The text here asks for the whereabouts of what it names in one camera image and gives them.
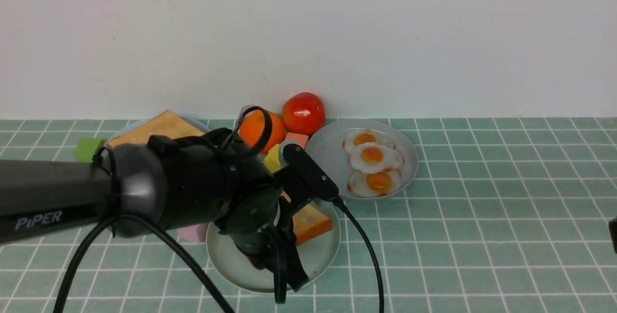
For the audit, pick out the grey plate with eggs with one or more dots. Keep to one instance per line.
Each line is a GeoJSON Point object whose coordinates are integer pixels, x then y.
{"type": "Point", "coordinates": [325, 147]}

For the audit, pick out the lilac pink cube block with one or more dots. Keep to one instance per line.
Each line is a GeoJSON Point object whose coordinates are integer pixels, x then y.
{"type": "Point", "coordinates": [194, 233]}

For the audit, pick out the salmon pink cube block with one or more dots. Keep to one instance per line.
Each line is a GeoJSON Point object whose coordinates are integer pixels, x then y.
{"type": "Point", "coordinates": [300, 139]}

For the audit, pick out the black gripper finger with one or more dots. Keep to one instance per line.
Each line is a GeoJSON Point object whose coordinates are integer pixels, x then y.
{"type": "Point", "coordinates": [296, 276]}

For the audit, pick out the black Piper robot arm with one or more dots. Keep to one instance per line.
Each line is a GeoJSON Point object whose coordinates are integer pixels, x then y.
{"type": "Point", "coordinates": [136, 189]}

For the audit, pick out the light blue bread plate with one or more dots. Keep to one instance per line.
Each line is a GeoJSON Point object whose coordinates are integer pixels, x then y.
{"type": "Point", "coordinates": [133, 125]}

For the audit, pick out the green cube block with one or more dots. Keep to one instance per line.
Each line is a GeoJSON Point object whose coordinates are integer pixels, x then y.
{"type": "Point", "coordinates": [87, 148]}

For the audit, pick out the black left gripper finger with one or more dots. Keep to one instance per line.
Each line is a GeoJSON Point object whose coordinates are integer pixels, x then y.
{"type": "Point", "coordinates": [280, 273]}

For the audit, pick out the fried egg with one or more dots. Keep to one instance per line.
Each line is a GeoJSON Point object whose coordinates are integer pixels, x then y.
{"type": "Point", "coordinates": [378, 184]}
{"type": "Point", "coordinates": [359, 137]}
{"type": "Point", "coordinates": [370, 158]}

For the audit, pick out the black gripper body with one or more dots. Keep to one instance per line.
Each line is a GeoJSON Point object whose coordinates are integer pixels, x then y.
{"type": "Point", "coordinates": [252, 224]}

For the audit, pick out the toast slice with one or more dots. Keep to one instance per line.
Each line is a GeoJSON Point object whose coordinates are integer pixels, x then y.
{"type": "Point", "coordinates": [168, 124]}
{"type": "Point", "coordinates": [309, 223]}

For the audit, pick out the red tomato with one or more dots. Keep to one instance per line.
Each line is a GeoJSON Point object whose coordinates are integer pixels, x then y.
{"type": "Point", "coordinates": [304, 114]}

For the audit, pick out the orange fruit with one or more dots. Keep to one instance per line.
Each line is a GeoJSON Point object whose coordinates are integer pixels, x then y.
{"type": "Point", "coordinates": [252, 128]}

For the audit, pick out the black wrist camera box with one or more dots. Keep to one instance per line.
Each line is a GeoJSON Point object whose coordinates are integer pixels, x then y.
{"type": "Point", "coordinates": [297, 161]}

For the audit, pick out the green round front plate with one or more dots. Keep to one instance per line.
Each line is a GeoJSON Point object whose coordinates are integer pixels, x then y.
{"type": "Point", "coordinates": [316, 256]}

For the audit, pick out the yellow cube block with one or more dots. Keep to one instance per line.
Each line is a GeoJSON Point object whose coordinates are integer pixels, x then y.
{"type": "Point", "coordinates": [272, 160]}

